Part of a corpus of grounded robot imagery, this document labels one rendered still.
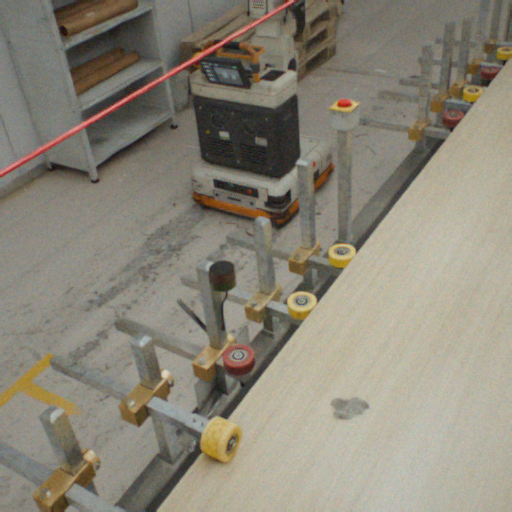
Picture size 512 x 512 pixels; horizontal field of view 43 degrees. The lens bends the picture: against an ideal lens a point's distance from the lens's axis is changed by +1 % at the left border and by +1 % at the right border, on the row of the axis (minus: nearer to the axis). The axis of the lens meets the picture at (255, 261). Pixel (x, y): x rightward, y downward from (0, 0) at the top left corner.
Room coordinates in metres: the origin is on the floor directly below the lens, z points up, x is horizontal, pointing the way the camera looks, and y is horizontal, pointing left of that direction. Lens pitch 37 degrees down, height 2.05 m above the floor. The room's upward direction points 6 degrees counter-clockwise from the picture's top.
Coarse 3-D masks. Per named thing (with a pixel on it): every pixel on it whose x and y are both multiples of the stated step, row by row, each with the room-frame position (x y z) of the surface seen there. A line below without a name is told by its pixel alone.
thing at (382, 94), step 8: (384, 96) 2.76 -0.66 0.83; (392, 96) 2.74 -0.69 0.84; (400, 96) 2.71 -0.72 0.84; (408, 96) 2.69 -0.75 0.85; (416, 96) 2.68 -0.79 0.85; (432, 96) 2.66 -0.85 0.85; (448, 104) 2.59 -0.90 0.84; (456, 104) 2.57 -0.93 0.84; (464, 104) 2.55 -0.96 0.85; (472, 104) 2.54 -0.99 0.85
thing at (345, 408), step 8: (336, 400) 0.96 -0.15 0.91; (344, 400) 0.96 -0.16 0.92; (352, 400) 0.96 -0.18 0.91; (360, 400) 0.96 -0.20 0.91; (336, 408) 0.95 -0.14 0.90; (344, 408) 0.94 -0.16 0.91; (352, 408) 0.94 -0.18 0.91; (360, 408) 0.94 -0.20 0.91; (336, 416) 0.93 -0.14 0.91; (344, 416) 0.92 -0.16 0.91; (352, 416) 0.92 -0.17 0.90
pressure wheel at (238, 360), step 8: (240, 344) 1.18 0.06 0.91; (224, 352) 1.16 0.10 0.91; (232, 352) 1.16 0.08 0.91; (240, 352) 1.15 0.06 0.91; (248, 352) 1.15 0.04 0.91; (224, 360) 1.13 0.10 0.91; (232, 360) 1.13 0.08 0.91; (240, 360) 1.13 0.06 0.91; (248, 360) 1.12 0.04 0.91; (224, 368) 1.13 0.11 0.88; (232, 368) 1.11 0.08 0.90; (240, 368) 1.11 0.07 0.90; (248, 368) 1.11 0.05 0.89; (240, 384) 1.14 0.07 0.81
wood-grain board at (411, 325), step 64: (448, 192) 1.79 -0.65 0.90; (384, 256) 1.49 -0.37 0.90; (448, 256) 1.46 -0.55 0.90; (320, 320) 1.25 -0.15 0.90; (384, 320) 1.22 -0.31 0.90; (448, 320) 1.19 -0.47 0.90; (256, 384) 1.05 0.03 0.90; (320, 384) 1.03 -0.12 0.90; (384, 384) 1.01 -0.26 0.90; (448, 384) 0.99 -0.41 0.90; (256, 448) 0.87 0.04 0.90; (320, 448) 0.85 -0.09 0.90; (384, 448) 0.83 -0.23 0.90; (448, 448) 0.82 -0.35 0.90
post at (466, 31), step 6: (468, 18) 2.85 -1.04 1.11; (462, 24) 2.85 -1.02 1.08; (468, 24) 2.84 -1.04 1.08; (462, 30) 2.85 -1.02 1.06; (468, 30) 2.84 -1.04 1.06; (462, 36) 2.85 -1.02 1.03; (468, 36) 2.84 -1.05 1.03; (462, 42) 2.85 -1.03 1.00; (468, 42) 2.84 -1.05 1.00; (462, 48) 2.85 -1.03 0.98; (468, 48) 2.85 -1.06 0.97; (462, 54) 2.85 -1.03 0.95; (468, 54) 2.85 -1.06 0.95; (462, 60) 2.85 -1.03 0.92; (468, 60) 2.86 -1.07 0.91; (462, 66) 2.84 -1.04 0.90; (462, 72) 2.84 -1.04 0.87; (456, 78) 2.85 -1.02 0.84; (462, 78) 2.84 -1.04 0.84
